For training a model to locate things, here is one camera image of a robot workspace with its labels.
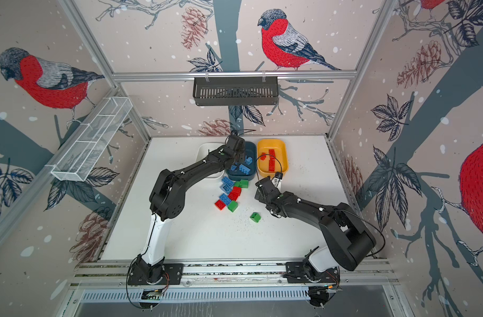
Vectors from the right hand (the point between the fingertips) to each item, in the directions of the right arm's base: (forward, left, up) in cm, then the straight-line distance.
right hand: (266, 195), depth 92 cm
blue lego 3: (-2, +20, -2) cm, 20 cm away
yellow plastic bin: (+22, -9, -4) cm, 24 cm away
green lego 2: (-5, +16, -1) cm, 17 cm away
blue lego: (+19, +9, +3) cm, 22 cm away
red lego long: (+28, -3, -1) cm, 28 cm away
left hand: (+19, +13, +10) cm, 26 cm away
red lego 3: (+2, +16, -3) cm, 16 cm away
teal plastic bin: (+13, +15, -3) cm, 20 cm away
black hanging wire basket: (+50, +17, +26) cm, 59 cm away
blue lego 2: (+15, +11, +1) cm, 18 cm away
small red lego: (+26, +1, -2) cm, 26 cm away
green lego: (-10, +5, -2) cm, 11 cm away
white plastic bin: (+33, +42, -3) cm, 53 cm away
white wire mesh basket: (-5, +71, +30) cm, 78 cm away
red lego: (+20, -3, -2) cm, 21 cm away
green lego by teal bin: (+7, +12, -1) cm, 14 cm away
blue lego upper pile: (+6, +20, -1) cm, 21 cm away
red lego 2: (-4, +22, -2) cm, 23 cm away
